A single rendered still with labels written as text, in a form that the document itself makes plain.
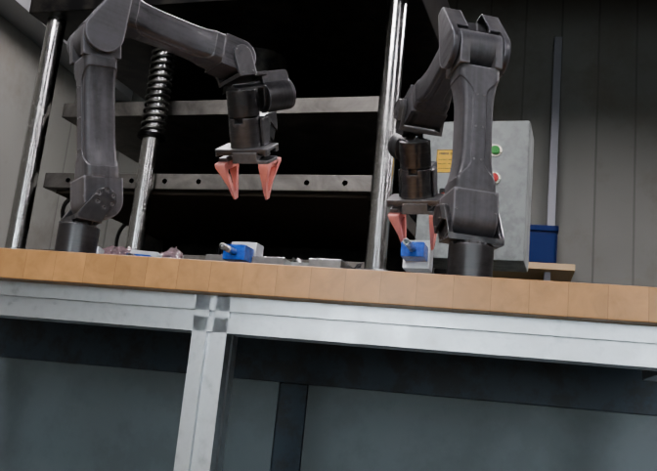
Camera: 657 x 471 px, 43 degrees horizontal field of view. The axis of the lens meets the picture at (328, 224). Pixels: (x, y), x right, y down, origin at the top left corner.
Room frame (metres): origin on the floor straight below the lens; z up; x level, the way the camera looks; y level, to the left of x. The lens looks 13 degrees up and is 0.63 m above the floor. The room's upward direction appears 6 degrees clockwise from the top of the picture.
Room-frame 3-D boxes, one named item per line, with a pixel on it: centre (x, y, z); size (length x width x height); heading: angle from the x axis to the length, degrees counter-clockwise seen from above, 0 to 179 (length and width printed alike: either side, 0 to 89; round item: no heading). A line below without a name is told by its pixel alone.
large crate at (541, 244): (4.06, -0.90, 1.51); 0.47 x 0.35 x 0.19; 77
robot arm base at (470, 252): (1.13, -0.20, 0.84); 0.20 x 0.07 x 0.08; 77
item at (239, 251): (1.46, 0.16, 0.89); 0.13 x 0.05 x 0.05; 162
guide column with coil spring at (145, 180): (2.45, 0.57, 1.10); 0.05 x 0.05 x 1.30
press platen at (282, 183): (2.76, 0.28, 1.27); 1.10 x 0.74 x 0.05; 71
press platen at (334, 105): (2.77, 0.28, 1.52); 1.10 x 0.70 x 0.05; 71
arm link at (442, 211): (1.14, -0.20, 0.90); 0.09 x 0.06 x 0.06; 100
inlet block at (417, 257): (1.47, -0.16, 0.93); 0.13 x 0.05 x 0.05; 162
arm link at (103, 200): (1.27, 0.38, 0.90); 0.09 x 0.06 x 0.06; 34
